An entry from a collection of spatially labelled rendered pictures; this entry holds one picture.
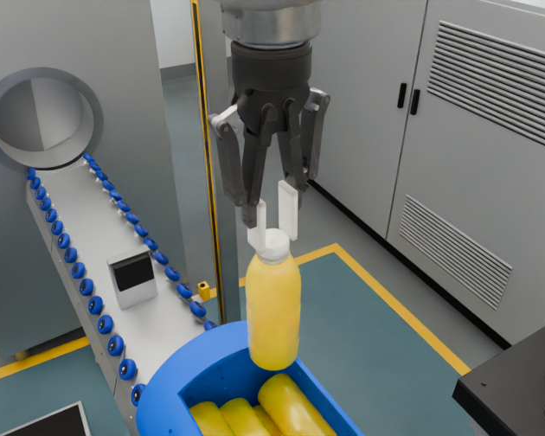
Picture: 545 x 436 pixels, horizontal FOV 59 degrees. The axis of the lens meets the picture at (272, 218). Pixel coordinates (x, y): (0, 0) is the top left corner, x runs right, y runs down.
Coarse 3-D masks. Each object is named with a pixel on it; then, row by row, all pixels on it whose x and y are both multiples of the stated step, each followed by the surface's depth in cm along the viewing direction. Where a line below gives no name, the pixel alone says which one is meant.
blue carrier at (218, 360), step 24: (216, 336) 76; (240, 336) 77; (168, 360) 75; (192, 360) 73; (216, 360) 72; (240, 360) 85; (168, 384) 72; (192, 384) 81; (216, 384) 84; (240, 384) 89; (312, 384) 82; (144, 408) 74; (168, 408) 71; (336, 408) 76; (144, 432) 74; (168, 432) 69; (192, 432) 67; (336, 432) 81; (360, 432) 73
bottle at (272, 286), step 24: (264, 264) 58; (288, 264) 59; (264, 288) 58; (288, 288) 59; (264, 312) 60; (288, 312) 61; (264, 336) 63; (288, 336) 64; (264, 360) 66; (288, 360) 66
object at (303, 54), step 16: (240, 48) 43; (288, 48) 42; (304, 48) 43; (240, 64) 43; (256, 64) 42; (272, 64) 42; (288, 64) 42; (304, 64) 43; (240, 80) 44; (256, 80) 43; (272, 80) 43; (288, 80) 43; (304, 80) 44; (240, 96) 45; (256, 96) 45; (272, 96) 46; (288, 96) 47; (304, 96) 48; (240, 112) 45; (256, 112) 46; (256, 128) 47
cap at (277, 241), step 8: (272, 232) 59; (280, 232) 59; (272, 240) 57; (280, 240) 57; (288, 240) 57; (272, 248) 56; (280, 248) 56; (288, 248) 58; (264, 256) 57; (272, 256) 57; (280, 256) 57
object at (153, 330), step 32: (64, 192) 166; (96, 192) 166; (64, 224) 151; (96, 224) 151; (96, 256) 139; (96, 288) 128; (160, 288) 128; (128, 320) 119; (160, 320) 119; (192, 320) 119; (96, 352) 120; (128, 352) 111; (160, 352) 111; (128, 416) 105
